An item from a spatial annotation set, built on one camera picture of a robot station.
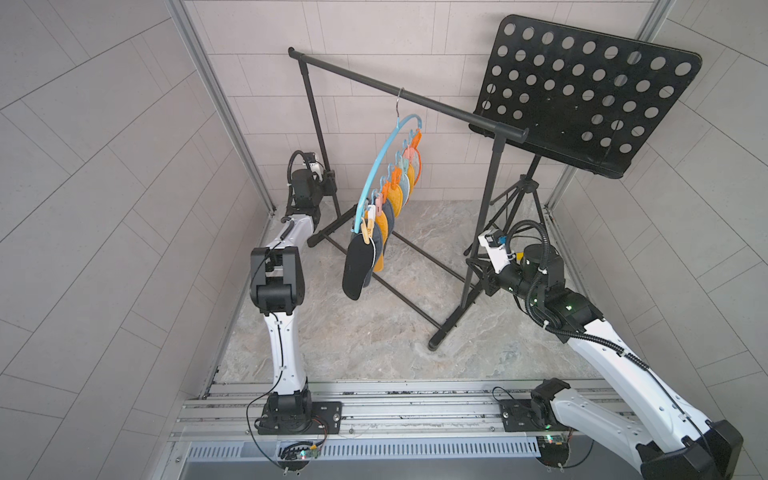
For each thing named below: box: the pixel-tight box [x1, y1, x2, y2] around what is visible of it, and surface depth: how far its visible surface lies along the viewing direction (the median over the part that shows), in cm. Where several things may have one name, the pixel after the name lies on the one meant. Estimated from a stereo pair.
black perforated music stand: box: [470, 14, 702, 236], surface depth 65 cm
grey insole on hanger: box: [400, 174, 410, 206], surface depth 78 cm
